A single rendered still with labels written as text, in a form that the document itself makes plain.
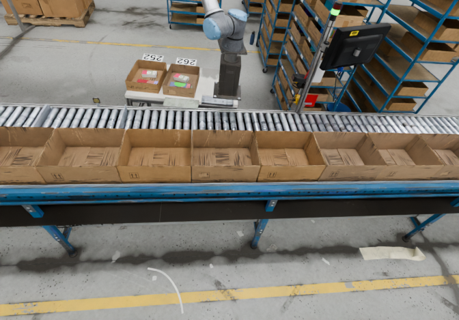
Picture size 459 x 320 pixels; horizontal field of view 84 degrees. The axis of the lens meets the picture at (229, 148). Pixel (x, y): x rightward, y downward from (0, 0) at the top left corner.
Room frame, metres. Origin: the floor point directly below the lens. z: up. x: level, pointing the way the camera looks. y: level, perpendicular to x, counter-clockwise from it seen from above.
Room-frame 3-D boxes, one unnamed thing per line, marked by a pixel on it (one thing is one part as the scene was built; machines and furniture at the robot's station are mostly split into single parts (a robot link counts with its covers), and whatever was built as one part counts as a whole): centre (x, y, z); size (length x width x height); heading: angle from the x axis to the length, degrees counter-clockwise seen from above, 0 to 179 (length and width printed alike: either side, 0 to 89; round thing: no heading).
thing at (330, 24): (1.90, -0.56, 1.11); 0.12 x 0.05 x 0.88; 101
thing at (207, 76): (2.10, 0.51, 0.74); 1.00 x 0.58 x 0.03; 96
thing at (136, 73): (2.03, 0.85, 0.80); 0.38 x 0.28 x 0.10; 4
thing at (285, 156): (1.12, -0.36, 0.97); 0.39 x 0.29 x 0.17; 101
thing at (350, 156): (1.20, -0.75, 0.97); 0.39 x 0.29 x 0.17; 101
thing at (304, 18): (3.07, -0.71, 1.19); 0.40 x 0.30 x 0.10; 11
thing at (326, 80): (2.61, -0.80, 0.79); 0.40 x 0.30 x 0.10; 12
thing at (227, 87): (2.05, 0.10, 0.91); 0.26 x 0.26 x 0.33; 6
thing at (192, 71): (2.05, 0.53, 0.80); 0.38 x 0.28 x 0.10; 3
